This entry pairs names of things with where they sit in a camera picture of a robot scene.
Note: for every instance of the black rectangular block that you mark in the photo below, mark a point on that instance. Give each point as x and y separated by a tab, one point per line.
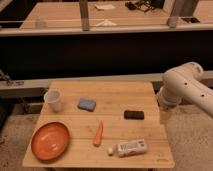
139	115

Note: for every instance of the orange bowl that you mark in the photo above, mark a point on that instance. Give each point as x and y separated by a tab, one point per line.
50	141

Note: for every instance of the small wooden table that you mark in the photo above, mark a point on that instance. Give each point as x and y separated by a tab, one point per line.
100	115

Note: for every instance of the grey metal post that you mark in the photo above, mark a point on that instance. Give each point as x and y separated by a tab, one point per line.
175	13
84	13

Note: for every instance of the folded white paper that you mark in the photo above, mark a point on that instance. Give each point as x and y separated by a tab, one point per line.
106	22

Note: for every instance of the small clear cup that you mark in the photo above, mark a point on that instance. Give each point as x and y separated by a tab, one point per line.
40	23

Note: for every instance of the blue sponge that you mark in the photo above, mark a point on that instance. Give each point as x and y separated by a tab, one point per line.
86	104

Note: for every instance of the white ceramic cup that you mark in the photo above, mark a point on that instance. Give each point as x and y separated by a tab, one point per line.
53	99

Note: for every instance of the metal clamp bracket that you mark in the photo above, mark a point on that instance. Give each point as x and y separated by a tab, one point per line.
9	81

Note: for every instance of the grey metal post right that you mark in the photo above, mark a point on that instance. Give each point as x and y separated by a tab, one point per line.
175	13

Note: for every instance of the orange carrot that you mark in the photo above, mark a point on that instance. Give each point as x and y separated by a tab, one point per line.
98	137

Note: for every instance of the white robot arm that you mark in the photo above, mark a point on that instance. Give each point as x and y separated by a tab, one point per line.
183	82

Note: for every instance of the black flat device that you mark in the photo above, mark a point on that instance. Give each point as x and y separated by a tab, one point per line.
191	20

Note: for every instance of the white paper sheet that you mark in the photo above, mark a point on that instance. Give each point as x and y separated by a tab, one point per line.
104	7

